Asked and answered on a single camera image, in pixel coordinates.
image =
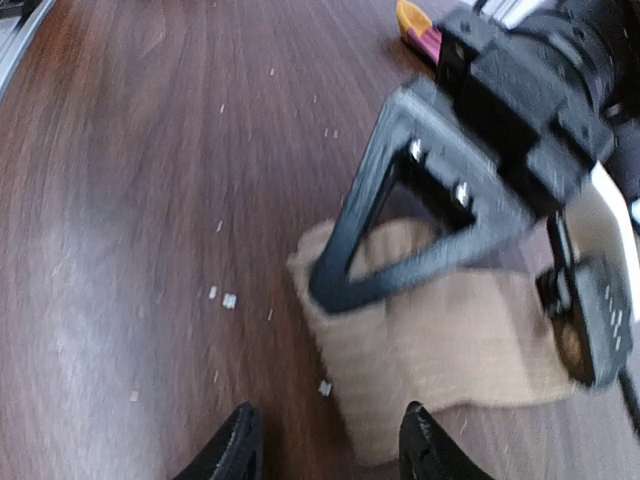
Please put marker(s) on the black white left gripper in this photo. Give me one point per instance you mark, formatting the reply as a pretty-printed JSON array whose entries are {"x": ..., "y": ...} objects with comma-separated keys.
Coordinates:
[{"x": 552, "y": 98}]

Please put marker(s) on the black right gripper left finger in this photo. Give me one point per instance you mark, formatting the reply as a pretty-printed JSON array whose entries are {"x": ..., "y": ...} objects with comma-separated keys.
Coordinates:
[{"x": 235, "y": 452}]

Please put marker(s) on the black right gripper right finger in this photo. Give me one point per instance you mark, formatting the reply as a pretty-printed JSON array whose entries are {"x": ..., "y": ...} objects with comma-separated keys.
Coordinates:
[{"x": 427, "y": 452}]

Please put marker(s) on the purple orange striped sock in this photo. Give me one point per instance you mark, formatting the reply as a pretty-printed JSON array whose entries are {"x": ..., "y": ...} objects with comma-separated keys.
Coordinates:
[{"x": 418, "y": 32}]

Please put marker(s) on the tan ribbed sock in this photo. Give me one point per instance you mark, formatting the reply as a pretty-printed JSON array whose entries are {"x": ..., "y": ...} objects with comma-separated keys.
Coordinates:
[{"x": 474, "y": 336}]

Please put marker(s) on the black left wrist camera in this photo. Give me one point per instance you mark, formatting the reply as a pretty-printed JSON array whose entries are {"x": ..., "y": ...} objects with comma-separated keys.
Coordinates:
[{"x": 590, "y": 315}]

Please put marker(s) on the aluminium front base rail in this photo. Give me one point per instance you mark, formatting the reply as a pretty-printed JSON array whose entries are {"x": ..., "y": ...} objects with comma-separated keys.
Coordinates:
[{"x": 20, "y": 20}]

